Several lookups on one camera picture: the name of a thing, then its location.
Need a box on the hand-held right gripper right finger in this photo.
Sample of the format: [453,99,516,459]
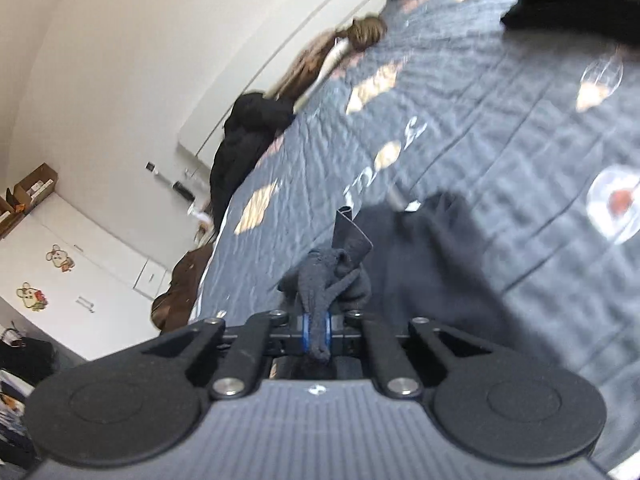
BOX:
[322,310,501,400]

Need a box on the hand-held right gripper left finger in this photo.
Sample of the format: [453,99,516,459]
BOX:
[132,310,313,400]

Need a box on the dark navy sweatshirt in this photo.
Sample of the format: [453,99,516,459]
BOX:
[277,191,513,367]

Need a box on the stack of black clothes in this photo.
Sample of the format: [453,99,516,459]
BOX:
[500,0,640,47]

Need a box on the brown coat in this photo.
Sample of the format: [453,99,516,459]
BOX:
[151,245,216,334]

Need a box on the black jacket pile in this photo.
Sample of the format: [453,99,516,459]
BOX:
[209,92,297,231]

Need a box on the white wardrobe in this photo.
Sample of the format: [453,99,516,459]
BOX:
[0,192,172,362]

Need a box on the blue-grey printed quilt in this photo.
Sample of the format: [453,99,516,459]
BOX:
[190,0,640,471]

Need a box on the mouse sticker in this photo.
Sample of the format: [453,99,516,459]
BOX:
[46,245,76,272]
[16,282,50,311]

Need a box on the white headboard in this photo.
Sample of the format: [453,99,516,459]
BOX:
[177,0,401,171]

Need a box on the black hanging garment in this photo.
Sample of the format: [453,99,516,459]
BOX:
[0,327,59,387]

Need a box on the tabby cat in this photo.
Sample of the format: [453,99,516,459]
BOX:
[350,16,389,52]

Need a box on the small open cardboard box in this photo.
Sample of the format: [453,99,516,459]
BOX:
[14,162,60,201]

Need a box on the large open cardboard box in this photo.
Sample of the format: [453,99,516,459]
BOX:
[0,187,27,239]

